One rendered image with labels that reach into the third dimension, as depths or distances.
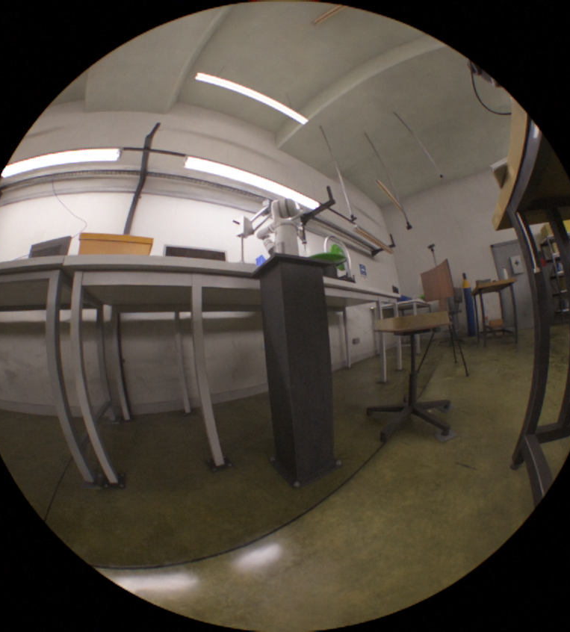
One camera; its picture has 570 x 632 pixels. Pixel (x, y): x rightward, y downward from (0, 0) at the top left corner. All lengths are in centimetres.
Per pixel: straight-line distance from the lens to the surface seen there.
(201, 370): 80
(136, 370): 171
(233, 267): 84
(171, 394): 175
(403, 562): 66
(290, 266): 66
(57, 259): 90
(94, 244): 91
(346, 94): 345
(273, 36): 365
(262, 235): 139
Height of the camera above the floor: 60
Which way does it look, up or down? 5 degrees up
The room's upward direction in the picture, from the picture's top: 5 degrees counter-clockwise
